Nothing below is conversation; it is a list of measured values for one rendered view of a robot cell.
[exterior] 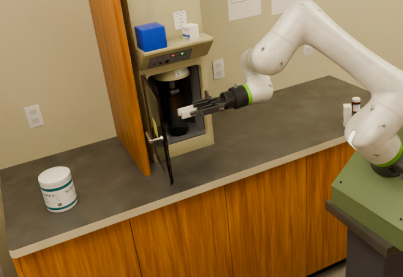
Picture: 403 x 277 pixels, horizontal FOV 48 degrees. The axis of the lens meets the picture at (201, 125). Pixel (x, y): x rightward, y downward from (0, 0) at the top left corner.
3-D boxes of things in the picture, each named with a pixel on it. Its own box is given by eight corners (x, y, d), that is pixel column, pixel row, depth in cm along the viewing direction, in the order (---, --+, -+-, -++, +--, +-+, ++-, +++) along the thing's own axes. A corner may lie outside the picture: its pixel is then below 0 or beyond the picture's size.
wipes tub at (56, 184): (44, 201, 198) (35, 171, 191) (74, 191, 202) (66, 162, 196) (49, 216, 187) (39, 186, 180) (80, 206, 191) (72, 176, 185)
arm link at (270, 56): (300, 51, 146) (271, 27, 145) (275, 83, 147) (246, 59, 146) (289, 54, 164) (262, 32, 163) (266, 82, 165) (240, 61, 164)
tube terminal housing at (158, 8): (138, 142, 238) (110, -8, 205) (194, 126, 249) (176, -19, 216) (154, 162, 218) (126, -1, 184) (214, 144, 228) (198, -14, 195)
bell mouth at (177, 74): (148, 74, 220) (146, 63, 218) (181, 65, 226) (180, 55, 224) (161, 84, 205) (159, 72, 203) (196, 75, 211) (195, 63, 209)
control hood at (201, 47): (138, 69, 197) (134, 47, 193) (205, 53, 208) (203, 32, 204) (146, 77, 187) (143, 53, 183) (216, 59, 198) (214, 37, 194)
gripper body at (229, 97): (225, 87, 193) (206, 93, 190) (235, 93, 186) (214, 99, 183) (227, 104, 196) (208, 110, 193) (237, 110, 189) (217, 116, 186)
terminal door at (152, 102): (156, 154, 214) (143, 74, 197) (173, 187, 188) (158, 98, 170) (155, 154, 214) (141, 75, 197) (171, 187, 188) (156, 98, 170)
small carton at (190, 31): (183, 39, 196) (181, 25, 194) (192, 36, 199) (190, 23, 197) (190, 41, 193) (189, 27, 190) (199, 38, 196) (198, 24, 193)
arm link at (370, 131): (417, 138, 150) (393, 110, 139) (386, 174, 151) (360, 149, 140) (388, 122, 161) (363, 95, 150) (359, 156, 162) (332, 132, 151)
